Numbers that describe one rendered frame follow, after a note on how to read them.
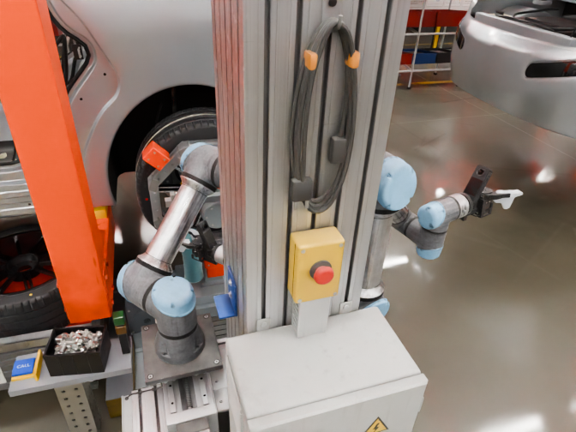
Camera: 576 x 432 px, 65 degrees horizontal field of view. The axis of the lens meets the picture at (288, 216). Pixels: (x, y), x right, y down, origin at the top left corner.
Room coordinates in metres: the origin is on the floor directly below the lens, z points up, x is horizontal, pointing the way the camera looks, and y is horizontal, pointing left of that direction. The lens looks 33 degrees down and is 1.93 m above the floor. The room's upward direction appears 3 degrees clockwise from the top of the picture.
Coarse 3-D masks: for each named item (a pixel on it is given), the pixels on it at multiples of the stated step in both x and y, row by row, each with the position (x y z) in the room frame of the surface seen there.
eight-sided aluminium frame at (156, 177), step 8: (184, 144) 1.76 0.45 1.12; (216, 144) 1.78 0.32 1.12; (176, 152) 1.74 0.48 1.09; (176, 160) 1.72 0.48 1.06; (168, 168) 1.71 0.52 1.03; (152, 176) 1.72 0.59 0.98; (160, 176) 1.70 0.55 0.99; (152, 184) 1.69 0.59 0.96; (152, 192) 1.69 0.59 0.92; (152, 200) 1.69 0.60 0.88; (152, 208) 1.68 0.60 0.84; (160, 208) 1.70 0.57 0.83; (160, 216) 1.69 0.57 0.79; (216, 240) 1.77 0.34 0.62
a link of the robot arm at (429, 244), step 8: (416, 224) 1.19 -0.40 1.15; (408, 232) 1.18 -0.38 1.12; (416, 232) 1.16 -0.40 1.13; (424, 232) 1.13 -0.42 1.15; (432, 232) 1.12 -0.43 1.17; (416, 240) 1.15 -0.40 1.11; (424, 240) 1.13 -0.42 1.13; (432, 240) 1.12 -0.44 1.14; (440, 240) 1.12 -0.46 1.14; (424, 248) 1.12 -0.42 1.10; (432, 248) 1.12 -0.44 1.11; (440, 248) 1.12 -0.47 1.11; (424, 256) 1.12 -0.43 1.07; (432, 256) 1.12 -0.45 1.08
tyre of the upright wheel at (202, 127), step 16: (176, 112) 2.01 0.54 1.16; (192, 112) 1.98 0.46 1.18; (208, 112) 1.99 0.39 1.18; (160, 128) 1.93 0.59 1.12; (176, 128) 1.84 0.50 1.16; (192, 128) 1.83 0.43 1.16; (208, 128) 1.85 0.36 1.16; (144, 144) 1.91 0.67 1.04; (160, 144) 1.79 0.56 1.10; (176, 144) 1.80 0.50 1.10; (144, 160) 1.77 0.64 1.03; (144, 176) 1.76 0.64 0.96; (144, 192) 1.76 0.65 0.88; (144, 208) 1.75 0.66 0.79
